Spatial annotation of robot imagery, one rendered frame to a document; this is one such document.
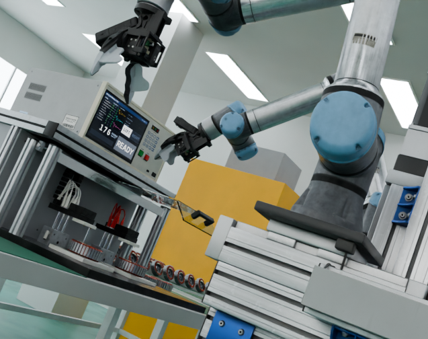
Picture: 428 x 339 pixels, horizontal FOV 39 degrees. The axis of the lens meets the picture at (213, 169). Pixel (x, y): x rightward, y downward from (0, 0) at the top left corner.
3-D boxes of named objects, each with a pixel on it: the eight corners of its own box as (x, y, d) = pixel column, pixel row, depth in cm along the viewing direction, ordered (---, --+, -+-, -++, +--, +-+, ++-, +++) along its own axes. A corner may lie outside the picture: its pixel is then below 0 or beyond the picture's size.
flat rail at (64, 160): (162, 217, 228) (166, 210, 228) (52, 159, 177) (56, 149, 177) (160, 216, 228) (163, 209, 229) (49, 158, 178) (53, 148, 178)
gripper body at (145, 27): (138, 54, 125) (160, 4, 127) (107, 48, 129) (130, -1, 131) (156, 71, 132) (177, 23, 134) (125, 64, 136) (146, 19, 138)
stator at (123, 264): (150, 281, 204) (154, 270, 204) (127, 273, 195) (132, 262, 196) (128, 271, 211) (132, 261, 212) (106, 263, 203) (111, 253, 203)
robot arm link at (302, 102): (381, 83, 173) (224, 143, 179) (381, 98, 183) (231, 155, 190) (367, 50, 177) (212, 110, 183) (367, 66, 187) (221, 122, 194)
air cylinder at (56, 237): (62, 251, 193) (70, 235, 194) (47, 245, 187) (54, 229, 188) (52, 246, 195) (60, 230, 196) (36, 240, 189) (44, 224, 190)
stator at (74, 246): (107, 266, 184) (111, 254, 185) (81, 256, 176) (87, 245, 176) (83, 255, 191) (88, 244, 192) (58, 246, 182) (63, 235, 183)
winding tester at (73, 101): (155, 183, 225) (177, 134, 228) (81, 138, 189) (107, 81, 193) (84, 161, 246) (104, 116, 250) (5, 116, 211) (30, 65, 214)
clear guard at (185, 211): (217, 239, 215) (223, 223, 216) (183, 220, 195) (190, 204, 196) (149, 214, 233) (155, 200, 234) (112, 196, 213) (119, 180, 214)
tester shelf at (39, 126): (171, 205, 232) (176, 194, 232) (52, 136, 176) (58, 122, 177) (92, 178, 256) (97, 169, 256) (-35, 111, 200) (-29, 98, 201)
